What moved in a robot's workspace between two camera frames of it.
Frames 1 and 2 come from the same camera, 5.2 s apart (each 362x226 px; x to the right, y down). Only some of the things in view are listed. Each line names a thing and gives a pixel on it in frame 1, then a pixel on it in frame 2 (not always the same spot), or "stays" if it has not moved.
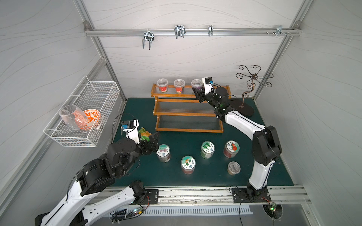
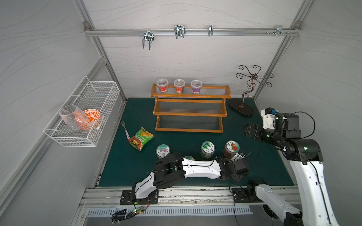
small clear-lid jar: [196, 83] stays
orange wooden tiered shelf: [180, 108] stays
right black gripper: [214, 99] to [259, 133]
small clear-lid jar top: [162, 84] stays
